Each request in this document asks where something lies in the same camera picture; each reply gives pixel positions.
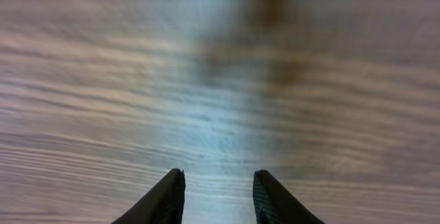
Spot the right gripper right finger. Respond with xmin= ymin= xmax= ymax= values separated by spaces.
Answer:
xmin=252 ymin=170 xmax=325 ymax=224

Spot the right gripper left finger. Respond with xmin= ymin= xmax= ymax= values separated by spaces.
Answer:
xmin=112 ymin=168 xmax=186 ymax=224

